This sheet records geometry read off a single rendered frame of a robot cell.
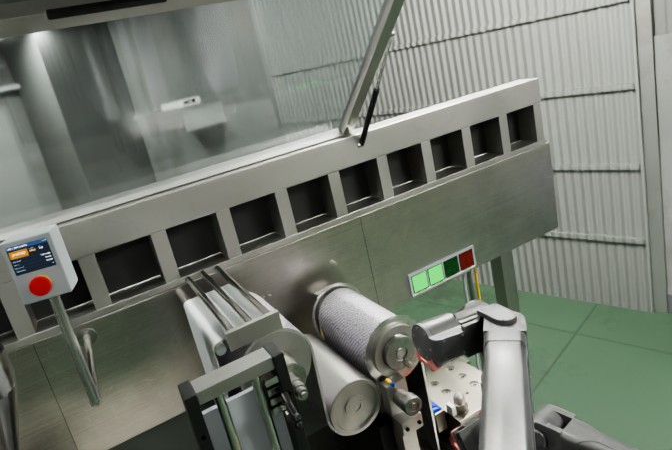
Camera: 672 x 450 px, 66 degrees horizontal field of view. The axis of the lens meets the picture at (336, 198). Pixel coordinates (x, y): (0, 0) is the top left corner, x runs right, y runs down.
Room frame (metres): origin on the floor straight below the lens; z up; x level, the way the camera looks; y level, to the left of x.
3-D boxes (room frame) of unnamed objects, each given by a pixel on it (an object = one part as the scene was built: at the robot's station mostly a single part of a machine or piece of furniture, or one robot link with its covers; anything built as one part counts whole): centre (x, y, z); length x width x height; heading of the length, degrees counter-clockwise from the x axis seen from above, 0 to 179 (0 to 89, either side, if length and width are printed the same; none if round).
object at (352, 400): (1.03, 0.11, 1.17); 0.26 x 0.12 x 0.12; 25
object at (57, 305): (0.76, 0.46, 1.51); 0.02 x 0.02 x 0.20
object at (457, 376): (1.19, -0.14, 1.00); 0.40 x 0.16 x 0.06; 25
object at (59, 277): (0.76, 0.46, 1.66); 0.07 x 0.07 x 0.10; 13
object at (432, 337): (0.68, -0.14, 1.42); 0.12 x 0.12 x 0.09; 22
